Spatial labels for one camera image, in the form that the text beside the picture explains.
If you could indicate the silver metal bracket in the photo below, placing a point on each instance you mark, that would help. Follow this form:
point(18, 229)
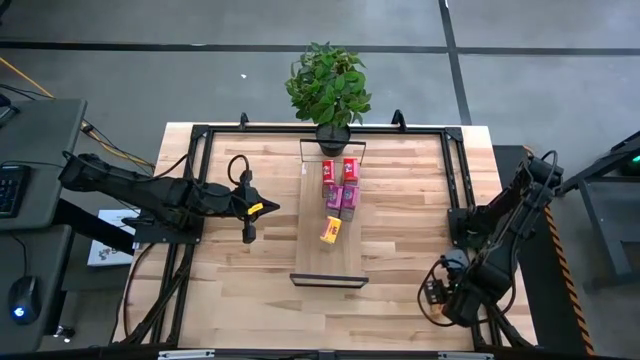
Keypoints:
point(465, 356)
point(185, 354)

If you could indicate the grey desk with keyboard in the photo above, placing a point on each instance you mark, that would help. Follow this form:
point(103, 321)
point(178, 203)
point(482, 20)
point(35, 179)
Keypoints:
point(45, 145)

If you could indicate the pink cereal box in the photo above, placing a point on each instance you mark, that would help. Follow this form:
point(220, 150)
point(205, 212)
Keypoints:
point(351, 197)
point(334, 197)

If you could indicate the green leafy plant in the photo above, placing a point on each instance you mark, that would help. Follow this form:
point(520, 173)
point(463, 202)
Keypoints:
point(327, 85)

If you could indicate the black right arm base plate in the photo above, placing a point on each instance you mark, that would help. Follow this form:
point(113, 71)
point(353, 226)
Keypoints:
point(457, 220)

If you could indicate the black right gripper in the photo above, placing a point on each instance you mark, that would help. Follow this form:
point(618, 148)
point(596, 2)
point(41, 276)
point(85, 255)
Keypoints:
point(465, 300)

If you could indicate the black aluminium rig frame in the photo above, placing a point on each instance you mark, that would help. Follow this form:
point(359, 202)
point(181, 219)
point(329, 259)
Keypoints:
point(250, 129)

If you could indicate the black table clamp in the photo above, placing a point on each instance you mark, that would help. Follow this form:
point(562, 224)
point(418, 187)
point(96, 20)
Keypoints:
point(243, 121)
point(398, 120)

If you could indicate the black device with green light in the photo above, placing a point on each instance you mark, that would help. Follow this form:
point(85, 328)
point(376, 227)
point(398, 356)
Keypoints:
point(635, 162)

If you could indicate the black keyboard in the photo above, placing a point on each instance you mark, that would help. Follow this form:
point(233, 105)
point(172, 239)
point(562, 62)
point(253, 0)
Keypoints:
point(12, 192)

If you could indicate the red Froot Loops cereal box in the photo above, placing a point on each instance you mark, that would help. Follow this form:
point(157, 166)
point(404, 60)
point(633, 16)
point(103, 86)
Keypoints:
point(351, 171)
point(328, 172)

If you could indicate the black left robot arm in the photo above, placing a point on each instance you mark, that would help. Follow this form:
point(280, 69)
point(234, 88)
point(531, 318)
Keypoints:
point(125, 182)

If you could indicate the black computer mouse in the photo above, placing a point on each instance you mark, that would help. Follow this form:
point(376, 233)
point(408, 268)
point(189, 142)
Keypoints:
point(25, 295)

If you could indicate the black mat with hazard stripe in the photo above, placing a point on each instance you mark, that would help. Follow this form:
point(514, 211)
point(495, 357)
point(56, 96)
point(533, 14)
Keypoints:
point(552, 310)

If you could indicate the white printed box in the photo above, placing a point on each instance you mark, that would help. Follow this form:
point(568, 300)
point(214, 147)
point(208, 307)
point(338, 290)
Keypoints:
point(112, 261)

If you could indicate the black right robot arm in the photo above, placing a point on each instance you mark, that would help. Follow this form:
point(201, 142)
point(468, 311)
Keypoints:
point(510, 235)

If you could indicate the black plant pot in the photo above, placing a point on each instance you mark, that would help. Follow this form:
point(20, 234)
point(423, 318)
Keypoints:
point(332, 142)

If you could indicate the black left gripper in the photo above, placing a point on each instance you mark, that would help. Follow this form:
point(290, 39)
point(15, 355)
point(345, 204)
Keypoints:
point(235, 205)

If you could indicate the grey metal stand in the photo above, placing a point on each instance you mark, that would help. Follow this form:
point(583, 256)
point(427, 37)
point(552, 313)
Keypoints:
point(600, 225)

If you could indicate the chrome desk caster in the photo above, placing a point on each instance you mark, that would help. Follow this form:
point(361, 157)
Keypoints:
point(65, 332)

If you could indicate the yellow tag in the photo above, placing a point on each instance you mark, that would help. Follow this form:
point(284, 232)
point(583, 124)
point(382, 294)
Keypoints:
point(255, 208)

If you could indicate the black desk device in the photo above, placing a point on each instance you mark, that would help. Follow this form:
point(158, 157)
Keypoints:
point(6, 115)

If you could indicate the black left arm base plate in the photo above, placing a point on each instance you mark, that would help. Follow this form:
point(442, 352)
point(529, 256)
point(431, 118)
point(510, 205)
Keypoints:
point(150, 235)

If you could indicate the black desk support beam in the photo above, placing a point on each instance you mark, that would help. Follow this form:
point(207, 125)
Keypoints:
point(90, 227)

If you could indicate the grey desk with mouse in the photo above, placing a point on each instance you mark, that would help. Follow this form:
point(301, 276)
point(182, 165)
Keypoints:
point(50, 250)

